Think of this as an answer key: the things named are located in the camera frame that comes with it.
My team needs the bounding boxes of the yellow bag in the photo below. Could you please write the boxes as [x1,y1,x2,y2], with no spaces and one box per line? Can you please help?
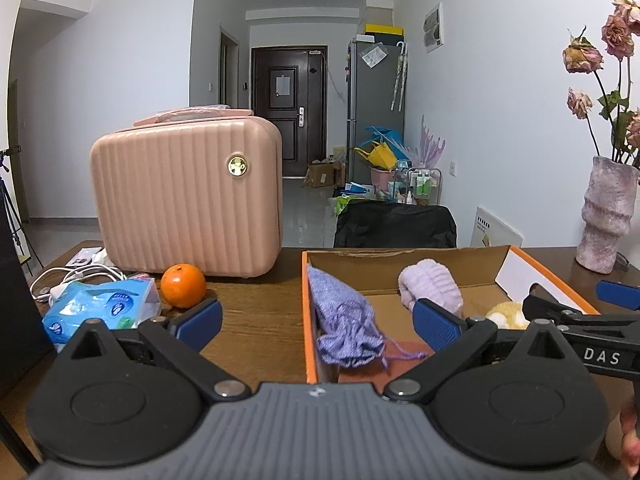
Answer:
[355,142,396,171]

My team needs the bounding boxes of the dark brown entrance door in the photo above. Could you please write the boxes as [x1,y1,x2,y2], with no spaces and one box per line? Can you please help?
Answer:
[251,46,328,179]

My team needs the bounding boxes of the white cable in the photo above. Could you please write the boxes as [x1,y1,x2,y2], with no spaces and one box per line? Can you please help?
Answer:
[30,262,126,307]

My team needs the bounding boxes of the pink textured vase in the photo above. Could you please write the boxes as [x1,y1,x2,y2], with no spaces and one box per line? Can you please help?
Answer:
[575,156,640,275]

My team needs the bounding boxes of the pink bucket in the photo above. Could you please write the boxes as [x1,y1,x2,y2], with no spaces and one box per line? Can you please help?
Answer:
[370,166,396,193]

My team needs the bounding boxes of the metal cart with bottles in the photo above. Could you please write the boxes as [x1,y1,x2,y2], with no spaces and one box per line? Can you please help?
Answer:
[395,167,442,206]

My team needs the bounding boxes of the person's right hand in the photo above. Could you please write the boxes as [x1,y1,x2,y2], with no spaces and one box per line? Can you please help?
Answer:
[620,400,640,478]

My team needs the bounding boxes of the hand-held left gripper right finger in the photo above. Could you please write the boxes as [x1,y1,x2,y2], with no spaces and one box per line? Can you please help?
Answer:
[384,298,583,405]

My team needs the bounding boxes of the bunch of dried pink roses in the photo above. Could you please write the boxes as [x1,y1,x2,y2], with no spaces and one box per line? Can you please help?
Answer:
[562,0,640,166]

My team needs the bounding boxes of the black paper bag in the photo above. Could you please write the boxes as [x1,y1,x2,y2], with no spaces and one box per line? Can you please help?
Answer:
[0,200,57,398]

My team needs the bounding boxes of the purple wing decoration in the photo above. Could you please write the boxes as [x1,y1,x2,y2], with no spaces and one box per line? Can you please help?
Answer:
[405,115,447,168]

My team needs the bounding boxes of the white wall panel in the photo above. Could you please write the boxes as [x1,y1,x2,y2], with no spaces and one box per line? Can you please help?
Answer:
[422,2,444,56]

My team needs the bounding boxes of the pumpkin print cardboard box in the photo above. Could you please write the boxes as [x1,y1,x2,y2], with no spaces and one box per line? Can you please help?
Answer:
[301,245,601,385]

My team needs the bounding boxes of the purple knit pouch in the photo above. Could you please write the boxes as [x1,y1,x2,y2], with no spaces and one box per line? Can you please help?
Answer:
[307,266,431,373]

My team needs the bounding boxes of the yellow white plush toy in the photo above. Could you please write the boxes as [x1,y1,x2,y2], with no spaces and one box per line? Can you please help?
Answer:
[486,301,531,331]

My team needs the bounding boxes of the black chair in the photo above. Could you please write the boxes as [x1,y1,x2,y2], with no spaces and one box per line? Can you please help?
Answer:
[333,201,457,249]

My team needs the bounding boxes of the black tripod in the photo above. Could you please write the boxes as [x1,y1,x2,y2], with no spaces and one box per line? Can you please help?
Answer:
[0,146,43,276]

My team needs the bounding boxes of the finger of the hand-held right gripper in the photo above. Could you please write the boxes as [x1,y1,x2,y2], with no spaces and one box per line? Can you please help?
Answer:
[595,280,640,311]
[521,284,640,335]

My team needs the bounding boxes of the yellow black box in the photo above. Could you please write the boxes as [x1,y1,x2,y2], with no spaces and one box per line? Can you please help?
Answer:
[364,23,403,39]

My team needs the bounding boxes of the orange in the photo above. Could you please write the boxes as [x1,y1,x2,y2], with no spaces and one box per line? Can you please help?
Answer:
[160,263,207,309]

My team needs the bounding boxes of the clear plastic bag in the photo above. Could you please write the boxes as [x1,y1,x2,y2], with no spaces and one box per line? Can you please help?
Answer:
[361,45,388,69]

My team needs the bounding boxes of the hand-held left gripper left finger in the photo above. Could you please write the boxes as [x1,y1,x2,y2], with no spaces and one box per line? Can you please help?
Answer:
[60,299,252,403]

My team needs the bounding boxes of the grey refrigerator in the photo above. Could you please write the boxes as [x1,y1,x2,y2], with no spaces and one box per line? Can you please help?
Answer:
[346,37,407,191]

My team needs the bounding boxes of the dark side doorway frame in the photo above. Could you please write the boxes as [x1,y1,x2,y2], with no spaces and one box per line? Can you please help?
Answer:
[218,27,241,111]

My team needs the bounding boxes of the blue tissue pack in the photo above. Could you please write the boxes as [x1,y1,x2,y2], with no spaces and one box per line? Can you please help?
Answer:
[41,277,162,346]

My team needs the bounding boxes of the folded clear umbrellas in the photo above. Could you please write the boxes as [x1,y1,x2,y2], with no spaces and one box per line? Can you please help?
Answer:
[391,42,408,112]

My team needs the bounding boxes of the pink ribbed suitcase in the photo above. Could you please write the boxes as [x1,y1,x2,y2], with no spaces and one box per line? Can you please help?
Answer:
[90,105,284,279]

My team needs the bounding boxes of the brown cardboard carton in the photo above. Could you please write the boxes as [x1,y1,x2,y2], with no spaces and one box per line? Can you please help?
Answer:
[305,161,337,189]

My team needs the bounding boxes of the white flat board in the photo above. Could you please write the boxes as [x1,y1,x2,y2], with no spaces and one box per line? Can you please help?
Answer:
[470,206,524,249]

